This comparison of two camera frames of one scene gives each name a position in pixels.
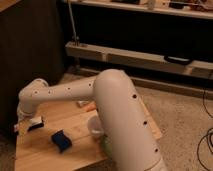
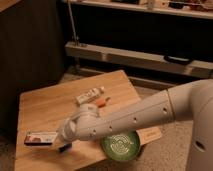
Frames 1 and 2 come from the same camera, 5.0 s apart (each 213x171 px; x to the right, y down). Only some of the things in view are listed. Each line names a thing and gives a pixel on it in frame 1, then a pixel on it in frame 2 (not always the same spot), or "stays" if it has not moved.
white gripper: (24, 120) to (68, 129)
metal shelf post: (75, 37) stays
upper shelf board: (190, 8) stays
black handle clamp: (176, 60) stays
